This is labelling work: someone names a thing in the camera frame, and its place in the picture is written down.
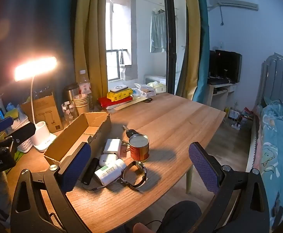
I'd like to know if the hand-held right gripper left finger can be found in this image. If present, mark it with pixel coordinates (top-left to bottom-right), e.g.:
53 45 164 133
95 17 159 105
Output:
10 142 93 233

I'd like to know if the red book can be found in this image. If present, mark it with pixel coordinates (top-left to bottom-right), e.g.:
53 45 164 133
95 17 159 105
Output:
98 96 133 108

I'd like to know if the white medicine box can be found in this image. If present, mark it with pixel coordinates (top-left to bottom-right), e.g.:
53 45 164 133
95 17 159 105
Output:
139 89 156 98

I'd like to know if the red tin can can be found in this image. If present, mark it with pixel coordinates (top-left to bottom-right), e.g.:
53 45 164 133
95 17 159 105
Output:
128 134 150 162

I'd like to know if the black wristwatch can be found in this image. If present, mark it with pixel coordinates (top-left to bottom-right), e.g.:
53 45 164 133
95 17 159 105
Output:
120 161 147 192

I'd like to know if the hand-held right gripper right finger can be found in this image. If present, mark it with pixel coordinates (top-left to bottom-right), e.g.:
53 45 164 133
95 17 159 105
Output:
188 142 271 233

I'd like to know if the black power bank with lanyard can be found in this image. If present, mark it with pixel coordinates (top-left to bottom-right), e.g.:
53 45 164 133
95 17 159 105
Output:
81 158 106 193

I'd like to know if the small white desk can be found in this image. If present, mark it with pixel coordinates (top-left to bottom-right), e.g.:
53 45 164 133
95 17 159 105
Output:
208 76 237 107

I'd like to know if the white charger adapter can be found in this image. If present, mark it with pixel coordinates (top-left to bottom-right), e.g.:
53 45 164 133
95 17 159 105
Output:
103 139 122 157

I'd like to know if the hanging pale garment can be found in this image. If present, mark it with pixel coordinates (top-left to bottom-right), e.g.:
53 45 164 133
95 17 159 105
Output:
149 8 167 53

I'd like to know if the clear ribbed glass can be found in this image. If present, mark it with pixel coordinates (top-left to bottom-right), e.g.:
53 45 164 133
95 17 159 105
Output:
61 101 79 124

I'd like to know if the teal curtain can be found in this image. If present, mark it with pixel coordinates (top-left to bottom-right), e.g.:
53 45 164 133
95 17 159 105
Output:
192 0 210 102

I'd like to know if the white plastic basket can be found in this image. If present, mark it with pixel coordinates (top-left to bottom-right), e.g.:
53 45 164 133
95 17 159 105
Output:
7 115 34 153

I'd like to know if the clear water bottle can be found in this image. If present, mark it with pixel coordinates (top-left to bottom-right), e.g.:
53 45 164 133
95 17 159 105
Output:
78 70 94 111

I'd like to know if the person's leg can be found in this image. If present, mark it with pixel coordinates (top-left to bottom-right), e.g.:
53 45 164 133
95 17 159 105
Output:
156 200 203 233

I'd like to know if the stack of paper cups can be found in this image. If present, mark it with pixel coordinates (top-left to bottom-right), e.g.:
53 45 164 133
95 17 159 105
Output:
73 93 90 117

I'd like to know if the yellow paper envelope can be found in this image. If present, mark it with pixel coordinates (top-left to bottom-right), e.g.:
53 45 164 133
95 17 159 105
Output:
112 98 147 111

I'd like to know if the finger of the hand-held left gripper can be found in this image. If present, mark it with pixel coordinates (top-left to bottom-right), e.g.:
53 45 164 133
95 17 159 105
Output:
7 122 36 145
0 116 14 135

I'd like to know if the cardboard box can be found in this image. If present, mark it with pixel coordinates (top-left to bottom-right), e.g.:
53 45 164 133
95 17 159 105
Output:
44 112 112 169

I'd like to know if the black car key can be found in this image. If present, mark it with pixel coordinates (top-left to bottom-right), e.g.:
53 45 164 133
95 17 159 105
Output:
121 125 139 151

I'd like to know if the black monitor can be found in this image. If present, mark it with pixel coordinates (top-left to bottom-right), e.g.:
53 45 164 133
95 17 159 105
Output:
209 50 243 83

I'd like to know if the yellow wipes packet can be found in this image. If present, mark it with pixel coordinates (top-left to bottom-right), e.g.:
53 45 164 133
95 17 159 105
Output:
107 89 134 102

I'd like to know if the small white flat device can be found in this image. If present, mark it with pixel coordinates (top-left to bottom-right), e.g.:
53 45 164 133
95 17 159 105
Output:
109 84 127 93

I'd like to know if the grey bed headboard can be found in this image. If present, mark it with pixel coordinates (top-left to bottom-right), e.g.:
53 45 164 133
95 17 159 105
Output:
256 52 283 107

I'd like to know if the black sliding door frame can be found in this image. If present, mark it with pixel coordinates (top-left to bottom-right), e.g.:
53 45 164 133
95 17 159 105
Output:
163 0 181 95

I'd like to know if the white desk lamp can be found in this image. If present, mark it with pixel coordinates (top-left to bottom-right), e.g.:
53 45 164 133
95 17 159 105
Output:
14 57 58 152

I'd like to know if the white air conditioner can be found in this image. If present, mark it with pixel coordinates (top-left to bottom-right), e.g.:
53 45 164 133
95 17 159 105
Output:
208 0 259 11

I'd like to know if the white pill bottle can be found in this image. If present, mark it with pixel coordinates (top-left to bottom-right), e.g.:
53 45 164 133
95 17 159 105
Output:
94 158 127 186

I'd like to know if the yellow curtain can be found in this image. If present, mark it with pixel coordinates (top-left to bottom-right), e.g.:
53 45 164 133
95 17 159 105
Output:
178 0 201 100
73 0 109 100

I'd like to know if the white earbud case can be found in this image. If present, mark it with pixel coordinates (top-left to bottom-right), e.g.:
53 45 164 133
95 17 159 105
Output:
99 154 118 168

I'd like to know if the brown lamp carton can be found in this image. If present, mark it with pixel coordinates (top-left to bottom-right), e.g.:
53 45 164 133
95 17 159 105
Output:
20 92 64 134

